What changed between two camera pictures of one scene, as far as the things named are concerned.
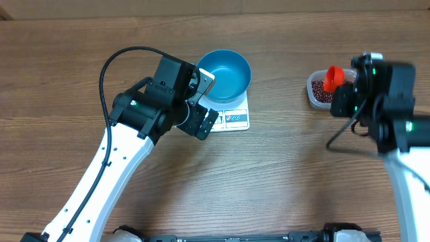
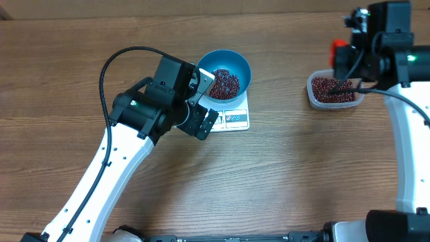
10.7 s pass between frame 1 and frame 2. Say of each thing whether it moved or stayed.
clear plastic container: stayed
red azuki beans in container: stayed
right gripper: moved
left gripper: stayed
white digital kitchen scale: stayed
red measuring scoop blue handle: moved
